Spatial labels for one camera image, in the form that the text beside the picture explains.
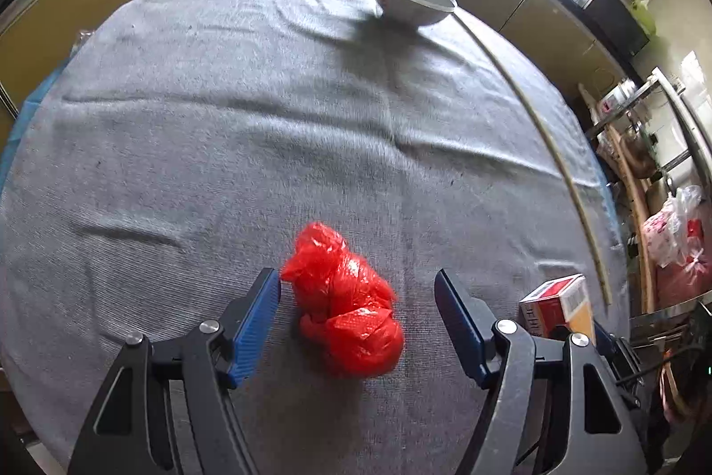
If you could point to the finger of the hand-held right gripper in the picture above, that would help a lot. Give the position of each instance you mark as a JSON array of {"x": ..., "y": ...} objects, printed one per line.
[{"x": 617, "y": 355}]

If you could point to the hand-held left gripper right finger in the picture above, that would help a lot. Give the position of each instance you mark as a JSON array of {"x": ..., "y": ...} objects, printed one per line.
[{"x": 461, "y": 330}]

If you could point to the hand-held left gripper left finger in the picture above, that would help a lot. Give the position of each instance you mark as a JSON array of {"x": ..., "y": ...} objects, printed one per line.
[{"x": 256, "y": 330}]

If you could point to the pink cardboard box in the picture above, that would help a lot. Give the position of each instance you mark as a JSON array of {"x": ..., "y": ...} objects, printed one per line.
[{"x": 556, "y": 302}]

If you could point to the red plastic bag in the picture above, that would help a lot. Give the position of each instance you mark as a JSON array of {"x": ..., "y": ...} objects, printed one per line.
[{"x": 345, "y": 308}]

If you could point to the red plastic sack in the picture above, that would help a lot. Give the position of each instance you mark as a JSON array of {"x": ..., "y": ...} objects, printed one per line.
[{"x": 684, "y": 280}]

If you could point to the white printed plastic bag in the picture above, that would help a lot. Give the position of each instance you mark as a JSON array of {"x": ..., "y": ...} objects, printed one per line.
[{"x": 667, "y": 224}]

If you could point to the long thin stick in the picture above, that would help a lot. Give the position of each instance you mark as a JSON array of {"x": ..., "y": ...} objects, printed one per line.
[{"x": 556, "y": 158}]

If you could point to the grey tablecloth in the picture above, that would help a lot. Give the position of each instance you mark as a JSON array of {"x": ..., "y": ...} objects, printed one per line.
[{"x": 222, "y": 119}]

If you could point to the metal storage rack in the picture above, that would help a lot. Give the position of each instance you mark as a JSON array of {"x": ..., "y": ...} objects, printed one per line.
[{"x": 667, "y": 91}]

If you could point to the blue table cover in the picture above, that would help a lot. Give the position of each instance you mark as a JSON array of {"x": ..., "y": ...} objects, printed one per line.
[{"x": 39, "y": 94}]

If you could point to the black countertop appliance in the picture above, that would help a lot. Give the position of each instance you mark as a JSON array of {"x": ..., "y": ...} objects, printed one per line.
[{"x": 617, "y": 24}]

